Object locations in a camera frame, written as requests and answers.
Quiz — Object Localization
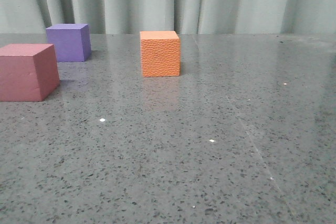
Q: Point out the orange foam cube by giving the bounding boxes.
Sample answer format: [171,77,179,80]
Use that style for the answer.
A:
[140,31,181,77]

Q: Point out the grey-green curtain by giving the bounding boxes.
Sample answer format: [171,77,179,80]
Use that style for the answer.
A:
[1,0,335,34]

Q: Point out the purple foam cube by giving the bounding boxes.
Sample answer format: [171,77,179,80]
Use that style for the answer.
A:
[46,24,91,62]

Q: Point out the red foam cube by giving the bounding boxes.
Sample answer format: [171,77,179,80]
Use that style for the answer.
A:
[1,44,60,102]

